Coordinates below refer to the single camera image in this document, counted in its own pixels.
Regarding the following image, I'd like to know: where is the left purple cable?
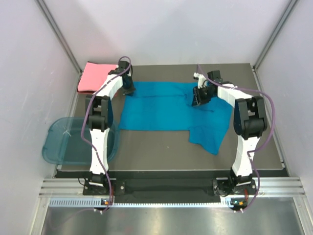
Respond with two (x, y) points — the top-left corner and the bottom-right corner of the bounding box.
(80, 56), (134, 213)

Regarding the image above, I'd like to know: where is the blue translucent plastic bin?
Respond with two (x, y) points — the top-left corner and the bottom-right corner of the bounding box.
(42, 117), (120, 165)

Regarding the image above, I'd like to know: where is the blue t shirt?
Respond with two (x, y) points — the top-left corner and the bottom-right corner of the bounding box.
(119, 82), (232, 155)

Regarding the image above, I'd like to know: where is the pink folded t shirt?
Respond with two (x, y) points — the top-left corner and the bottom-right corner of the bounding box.
(77, 62), (117, 94)

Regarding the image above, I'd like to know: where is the grey slotted cable duct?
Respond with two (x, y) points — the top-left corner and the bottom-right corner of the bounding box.
(49, 197), (244, 209)

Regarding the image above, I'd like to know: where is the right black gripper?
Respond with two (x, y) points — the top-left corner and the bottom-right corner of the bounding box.
(192, 85), (215, 107)

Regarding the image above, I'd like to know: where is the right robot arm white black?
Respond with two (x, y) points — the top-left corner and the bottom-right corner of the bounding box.
(192, 70), (268, 197)

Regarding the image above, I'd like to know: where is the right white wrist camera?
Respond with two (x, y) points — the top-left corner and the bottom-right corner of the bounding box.
(193, 72), (208, 89)

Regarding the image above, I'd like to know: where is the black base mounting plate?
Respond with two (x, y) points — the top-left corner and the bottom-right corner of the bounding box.
(83, 178), (257, 199)

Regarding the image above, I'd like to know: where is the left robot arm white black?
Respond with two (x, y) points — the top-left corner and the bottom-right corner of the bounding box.
(81, 59), (135, 197)

